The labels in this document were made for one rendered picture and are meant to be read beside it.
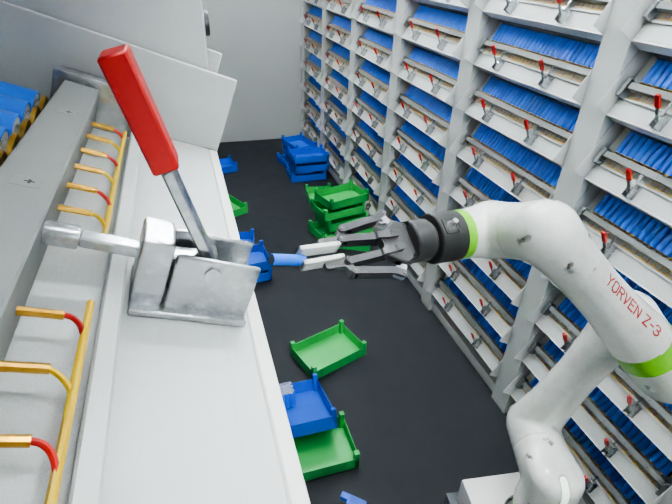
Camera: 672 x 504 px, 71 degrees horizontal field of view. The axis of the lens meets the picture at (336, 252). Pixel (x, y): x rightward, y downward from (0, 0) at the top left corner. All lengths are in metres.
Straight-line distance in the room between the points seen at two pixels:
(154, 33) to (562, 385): 1.17
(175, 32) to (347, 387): 1.94
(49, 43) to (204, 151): 0.10
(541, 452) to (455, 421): 0.84
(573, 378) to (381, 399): 1.03
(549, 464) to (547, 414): 0.12
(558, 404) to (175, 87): 1.18
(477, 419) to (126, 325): 2.03
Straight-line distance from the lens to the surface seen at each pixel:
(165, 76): 0.33
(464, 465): 2.01
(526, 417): 1.38
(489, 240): 0.87
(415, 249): 0.81
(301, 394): 2.11
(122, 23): 0.33
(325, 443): 1.98
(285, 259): 0.73
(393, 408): 2.11
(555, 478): 1.30
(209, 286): 0.17
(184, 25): 0.33
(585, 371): 1.27
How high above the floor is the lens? 1.61
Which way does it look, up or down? 32 degrees down
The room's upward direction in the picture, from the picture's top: 2 degrees clockwise
